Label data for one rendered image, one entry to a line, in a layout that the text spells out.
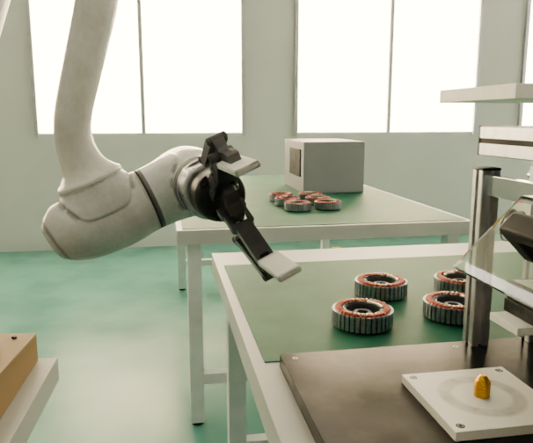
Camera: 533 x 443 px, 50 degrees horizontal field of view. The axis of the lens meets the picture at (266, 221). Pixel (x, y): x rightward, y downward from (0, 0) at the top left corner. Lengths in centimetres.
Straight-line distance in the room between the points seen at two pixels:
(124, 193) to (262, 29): 441
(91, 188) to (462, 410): 58
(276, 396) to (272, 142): 445
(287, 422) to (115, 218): 38
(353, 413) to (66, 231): 48
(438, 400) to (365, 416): 10
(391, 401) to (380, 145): 477
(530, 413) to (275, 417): 31
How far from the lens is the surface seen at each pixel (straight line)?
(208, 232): 199
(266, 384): 86
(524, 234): 40
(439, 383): 82
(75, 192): 89
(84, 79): 90
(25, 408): 86
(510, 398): 81
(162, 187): 89
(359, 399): 78
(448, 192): 580
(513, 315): 80
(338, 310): 106
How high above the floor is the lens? 113
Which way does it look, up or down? 10 degrees down
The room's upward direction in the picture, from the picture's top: straight up
